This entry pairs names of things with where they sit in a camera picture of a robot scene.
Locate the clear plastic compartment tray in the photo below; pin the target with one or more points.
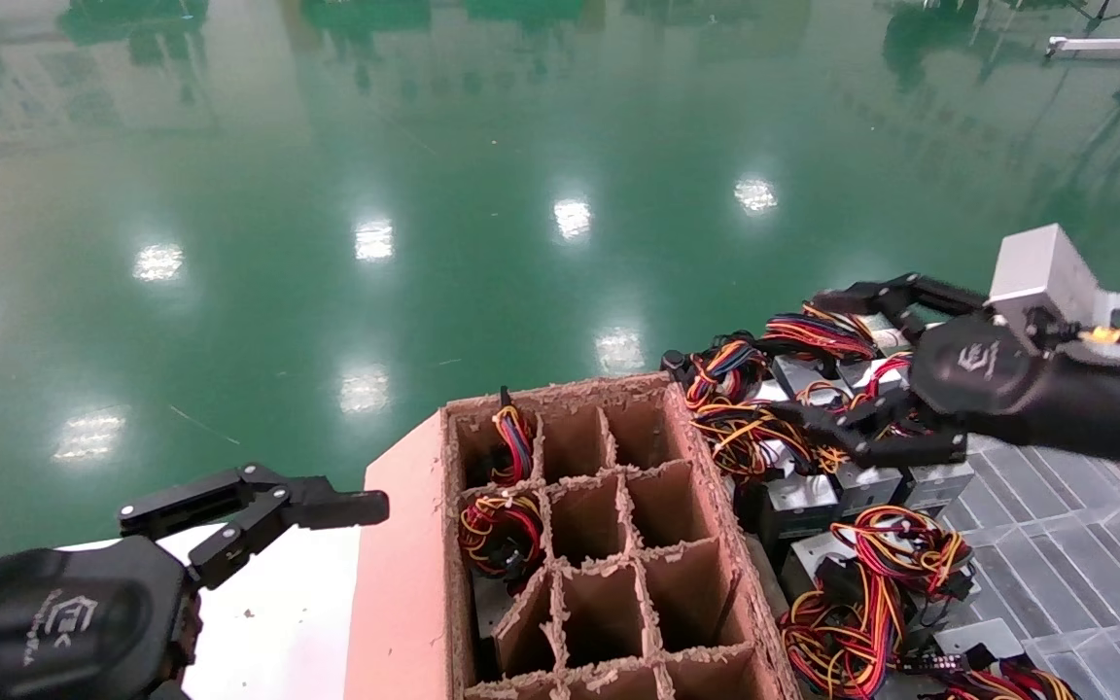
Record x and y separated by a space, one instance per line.
1056 544

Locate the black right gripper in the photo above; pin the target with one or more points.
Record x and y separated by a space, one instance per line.
978 374

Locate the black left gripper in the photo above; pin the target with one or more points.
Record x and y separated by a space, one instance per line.
54 622

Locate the brown cardboard divider box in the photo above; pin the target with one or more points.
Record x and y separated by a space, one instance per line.
404 583

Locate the white metal frame bar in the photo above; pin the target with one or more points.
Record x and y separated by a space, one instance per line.
1095 45

